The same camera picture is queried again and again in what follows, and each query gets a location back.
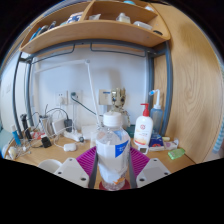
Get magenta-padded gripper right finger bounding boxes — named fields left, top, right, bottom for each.
left=127, top=146, right=172, bottom=190

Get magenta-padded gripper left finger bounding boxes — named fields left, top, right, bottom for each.
left=52, top=146, right=100, bottom=190

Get clear blue-label water bottle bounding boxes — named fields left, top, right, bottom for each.
left=95, top=111, right=131, bottom=192

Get cream white cup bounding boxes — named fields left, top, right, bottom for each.
left=37, top=158, right=63, bottom=174

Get small white box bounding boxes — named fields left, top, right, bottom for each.
left=137, top=143, right=150, bottom=155

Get small green pack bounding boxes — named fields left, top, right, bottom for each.
left=167, top=147, right=186, bottom=160

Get small blue box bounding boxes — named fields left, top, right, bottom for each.
left=148, top=133, right=165, bottom=148

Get small white pink pack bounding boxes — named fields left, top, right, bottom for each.
left=163, top=139, right=180, bottom=151

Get white power strip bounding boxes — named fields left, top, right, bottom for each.
left=63, top=129, right=84, bottom=143

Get small black charger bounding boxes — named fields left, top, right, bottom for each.
left=40, top=136, right=53, bottom=149

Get white red-pump lotion bottle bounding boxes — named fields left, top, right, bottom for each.
left=133, top=102, right=154, bottom=148

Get white charger block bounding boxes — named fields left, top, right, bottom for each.
left=51, top=117, right=67, bottom=135

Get steel tumbler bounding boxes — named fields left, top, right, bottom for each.
left=39, top=114, right=53, bottom=136

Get wrapped round bun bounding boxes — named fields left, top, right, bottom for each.
left=7, top=145, right=18, bottom=160

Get small blue white-capped bottle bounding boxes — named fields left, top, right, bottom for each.
left=11, top=129, right=22, bottom=147

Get blue striped hanging cloth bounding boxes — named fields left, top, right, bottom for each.
left=212, top=126, right=224, bottom=155

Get brown tree figure toy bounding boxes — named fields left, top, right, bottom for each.
left=109, top=87, right=132, bottom=129

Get white desk lamp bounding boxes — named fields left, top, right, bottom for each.
left=34, top=59, right=103, bottom=141

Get wooden shelf unit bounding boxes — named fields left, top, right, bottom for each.
left=19, top=0, right=172, bottom=55

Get black power cable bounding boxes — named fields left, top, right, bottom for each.
left=70, top=94, right=101, bottom=117

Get white wall outlet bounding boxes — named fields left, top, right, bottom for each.
left=54, top=91, right=69, bottom=106
left=69, top=89, right=83, bottom=105

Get grey metal bed frame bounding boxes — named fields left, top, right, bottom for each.
left=11, top=39, right=174, bottom=141

